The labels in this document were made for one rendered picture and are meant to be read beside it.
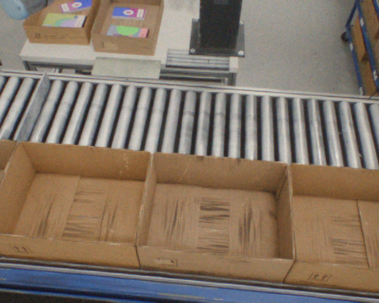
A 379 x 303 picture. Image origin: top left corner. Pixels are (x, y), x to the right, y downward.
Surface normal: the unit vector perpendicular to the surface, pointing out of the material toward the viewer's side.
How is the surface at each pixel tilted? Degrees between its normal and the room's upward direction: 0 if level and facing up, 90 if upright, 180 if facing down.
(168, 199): 1
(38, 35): 91
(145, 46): 91
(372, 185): 89
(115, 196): 1
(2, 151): 90
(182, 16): 0
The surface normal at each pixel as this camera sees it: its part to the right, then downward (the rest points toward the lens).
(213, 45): -0.07, 0.81
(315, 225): -0.02, -0.58
